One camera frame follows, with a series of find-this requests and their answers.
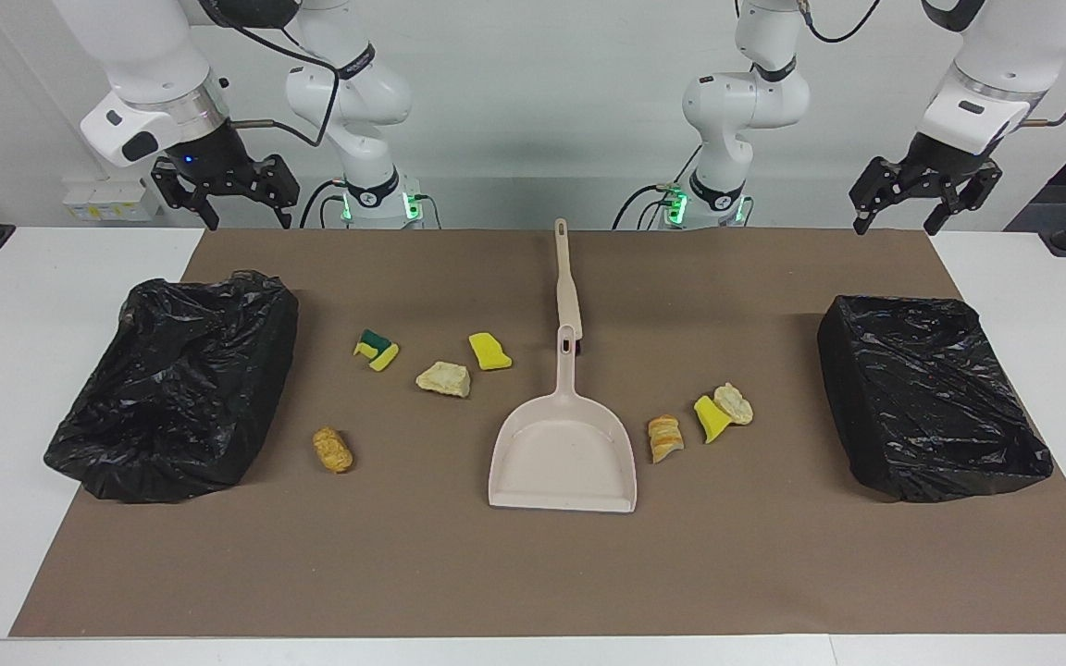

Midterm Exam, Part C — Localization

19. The green and yellow sponge piece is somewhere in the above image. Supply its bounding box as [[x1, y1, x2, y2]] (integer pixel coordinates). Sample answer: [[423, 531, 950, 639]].
[[353, 329, 401, 373]]

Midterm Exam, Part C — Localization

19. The black base cable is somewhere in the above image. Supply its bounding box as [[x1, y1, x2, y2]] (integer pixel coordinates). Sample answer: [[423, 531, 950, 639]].
[[612, 143, 705, 230], [300, 180, 349, 229]]

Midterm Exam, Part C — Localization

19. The beige plastic dustpan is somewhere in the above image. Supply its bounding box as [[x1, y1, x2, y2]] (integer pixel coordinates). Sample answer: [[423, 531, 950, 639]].
[[488, 326, 638, 513]]

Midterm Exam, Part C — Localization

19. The black right base cable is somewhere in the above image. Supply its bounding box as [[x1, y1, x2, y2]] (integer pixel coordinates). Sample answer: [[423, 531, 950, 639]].
[[300, 180, 349, 229]]

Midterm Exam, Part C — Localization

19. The yellow sponge wedge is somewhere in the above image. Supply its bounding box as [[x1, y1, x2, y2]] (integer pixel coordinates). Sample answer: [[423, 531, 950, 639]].
[[693, 395, 733, 445]]

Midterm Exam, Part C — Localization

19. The black left base cable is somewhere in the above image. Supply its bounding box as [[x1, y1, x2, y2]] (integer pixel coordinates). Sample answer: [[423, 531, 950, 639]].
[[612, 143, 705, 230]]

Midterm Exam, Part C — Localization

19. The bin with taut black bag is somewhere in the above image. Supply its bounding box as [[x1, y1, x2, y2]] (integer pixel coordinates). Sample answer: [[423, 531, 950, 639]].
[[817, 295, 1055, 503]]

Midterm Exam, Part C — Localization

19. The bin with loose black bag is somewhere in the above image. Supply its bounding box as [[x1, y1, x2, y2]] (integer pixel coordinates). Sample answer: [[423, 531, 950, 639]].
[[43, 270, 300, 504]]

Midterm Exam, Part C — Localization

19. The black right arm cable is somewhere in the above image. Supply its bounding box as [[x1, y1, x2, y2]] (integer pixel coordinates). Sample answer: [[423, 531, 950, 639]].
[[200, 0, 344, 149]]

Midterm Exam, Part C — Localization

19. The brown table mat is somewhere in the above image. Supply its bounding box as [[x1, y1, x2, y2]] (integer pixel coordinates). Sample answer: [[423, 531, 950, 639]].
[[8, 228, 1066, 639]]

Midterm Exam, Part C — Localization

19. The pale rounded bread piece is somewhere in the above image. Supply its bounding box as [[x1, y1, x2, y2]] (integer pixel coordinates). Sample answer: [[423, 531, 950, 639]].
[[713, 382, 755, 426]]

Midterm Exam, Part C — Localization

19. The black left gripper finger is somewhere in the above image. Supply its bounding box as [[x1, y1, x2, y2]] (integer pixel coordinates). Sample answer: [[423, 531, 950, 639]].
[[923, 162, 1003, 235], [849, 157, 913, 235]]

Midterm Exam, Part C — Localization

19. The striped orange croissant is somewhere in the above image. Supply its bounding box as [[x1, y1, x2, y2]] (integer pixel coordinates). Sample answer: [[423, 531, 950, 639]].
[[648, 415, 685, 464]]

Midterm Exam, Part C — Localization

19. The beige brush with black bristles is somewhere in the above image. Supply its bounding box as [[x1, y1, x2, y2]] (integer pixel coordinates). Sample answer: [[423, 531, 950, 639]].
[[553, 218, 584, 360]]

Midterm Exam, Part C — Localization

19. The pale angular bread chunk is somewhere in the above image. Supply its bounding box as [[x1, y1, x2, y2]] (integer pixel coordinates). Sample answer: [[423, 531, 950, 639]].
[[415, 361, 473, 400]]

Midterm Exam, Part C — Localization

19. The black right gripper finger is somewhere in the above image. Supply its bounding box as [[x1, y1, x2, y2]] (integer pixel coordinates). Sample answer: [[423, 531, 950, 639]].
[[152, 157, 219, 230], [239, 154, 301, 229]]

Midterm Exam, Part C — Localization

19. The golden fried croquette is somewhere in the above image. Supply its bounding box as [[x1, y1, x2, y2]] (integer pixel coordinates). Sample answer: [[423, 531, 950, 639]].
[[313, 426, 354, 474]]

